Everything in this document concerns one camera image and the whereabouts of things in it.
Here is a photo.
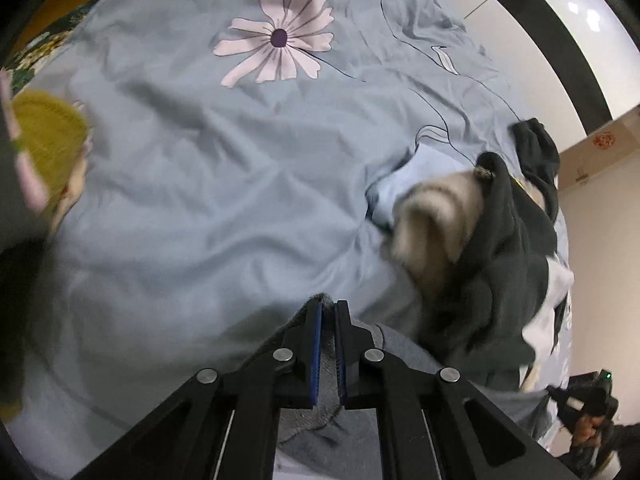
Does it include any white cloth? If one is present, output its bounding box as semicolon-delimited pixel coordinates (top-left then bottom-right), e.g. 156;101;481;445
519;257;576;393

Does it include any dark cloth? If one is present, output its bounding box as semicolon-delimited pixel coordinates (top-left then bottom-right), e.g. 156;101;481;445
0;110;57;423

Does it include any person's right forearm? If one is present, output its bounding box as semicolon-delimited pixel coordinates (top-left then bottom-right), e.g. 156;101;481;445
557;422;640;480

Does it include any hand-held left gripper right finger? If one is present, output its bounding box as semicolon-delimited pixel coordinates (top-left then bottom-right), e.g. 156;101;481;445
335;300;581;480

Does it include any orange green patterned blanket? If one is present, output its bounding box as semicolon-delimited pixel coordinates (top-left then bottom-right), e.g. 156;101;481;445
7;0;147;93

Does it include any dark hoodie with beige lining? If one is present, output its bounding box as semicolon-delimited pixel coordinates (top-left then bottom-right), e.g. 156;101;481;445
390;118;561;391

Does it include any cardboard box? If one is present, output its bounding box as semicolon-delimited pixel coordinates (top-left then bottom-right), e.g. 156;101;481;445
556;107;640;192

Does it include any grey garment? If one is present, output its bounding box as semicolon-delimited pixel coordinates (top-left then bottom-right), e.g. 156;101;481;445
272;292;557;461

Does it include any person's right hand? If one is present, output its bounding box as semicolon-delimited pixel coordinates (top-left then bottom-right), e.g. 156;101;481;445
570;411;603;447

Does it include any pink cloth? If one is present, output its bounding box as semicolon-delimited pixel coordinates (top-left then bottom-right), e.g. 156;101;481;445
0;69;51;211

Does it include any yellow knitted garment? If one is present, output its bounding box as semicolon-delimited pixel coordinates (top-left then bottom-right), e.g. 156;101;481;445
10;89;92;223

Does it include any light blue cloth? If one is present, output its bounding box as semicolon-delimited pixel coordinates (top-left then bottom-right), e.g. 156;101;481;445
366;144;476;233

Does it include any blue flower print bedsheet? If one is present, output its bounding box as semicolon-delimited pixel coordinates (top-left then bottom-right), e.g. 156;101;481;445
7;0;573;480

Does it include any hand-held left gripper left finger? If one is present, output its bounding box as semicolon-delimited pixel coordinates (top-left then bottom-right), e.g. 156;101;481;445
72;300;324;480

